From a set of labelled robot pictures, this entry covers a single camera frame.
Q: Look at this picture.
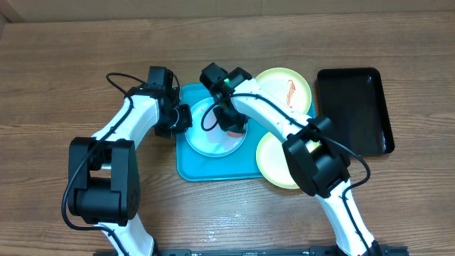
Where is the red and green sponge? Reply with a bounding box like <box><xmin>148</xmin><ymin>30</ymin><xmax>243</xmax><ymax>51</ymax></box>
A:
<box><xmin>227</xmin><ymin>131</ymin><xmax>245</xmax><ymax>138</ymax></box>

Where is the light blue plate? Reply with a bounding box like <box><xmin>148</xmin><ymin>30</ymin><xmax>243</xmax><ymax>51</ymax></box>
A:
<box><xmin>185</xmin><ymin>97</ymin><xmax>247</xmax><ymax>157</ymax></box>

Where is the yellow-green plate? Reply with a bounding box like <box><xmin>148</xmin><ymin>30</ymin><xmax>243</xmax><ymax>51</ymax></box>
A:
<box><xmin>256</xmin><ymin>132</ymin><xmax>299</xmax><ymax>189</ymax></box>
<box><xmin>255</xmin><ymin>68</ymin><xmax>312</xmax><ymax>114</ymax></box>

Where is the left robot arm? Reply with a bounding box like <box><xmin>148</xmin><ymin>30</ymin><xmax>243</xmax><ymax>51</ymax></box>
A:
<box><xmin>61</xmin><ymin>66</ymin><xmax>192</xmax><ymax>255</ymax></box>

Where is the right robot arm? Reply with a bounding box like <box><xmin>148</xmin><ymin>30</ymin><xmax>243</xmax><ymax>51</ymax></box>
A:
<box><xmin>200</xmin><ymin>63</ymin><xmax>382</xmax><ymax>255</ymax></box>

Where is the teal plastic tray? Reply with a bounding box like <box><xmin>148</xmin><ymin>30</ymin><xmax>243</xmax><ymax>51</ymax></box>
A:
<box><xmin>175</xmin><ymin>80</ymin><xmax>321</xmax><ymax>183</ymax></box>

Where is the black plastic tray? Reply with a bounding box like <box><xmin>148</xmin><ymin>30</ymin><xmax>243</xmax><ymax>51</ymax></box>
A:
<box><xmin>317</xmin><ymin>68</ymin><xmax>395</xmax><ymax>156</ymax></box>

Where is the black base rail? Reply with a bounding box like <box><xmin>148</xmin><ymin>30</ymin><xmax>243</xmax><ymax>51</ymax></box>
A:
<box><xmin>92</xmin><ymin>245</ymin><xmax>410</xmax><ymax>256</ymax></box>

